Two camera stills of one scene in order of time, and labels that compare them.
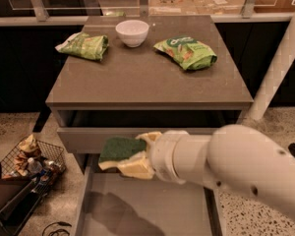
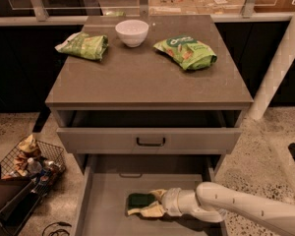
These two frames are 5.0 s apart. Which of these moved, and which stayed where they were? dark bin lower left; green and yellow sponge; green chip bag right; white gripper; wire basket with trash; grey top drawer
Moved: white gripper; green and yellow sponge
Stayed: dark bin lower left; wire basket with trash; green chip bag right; grey top drawer
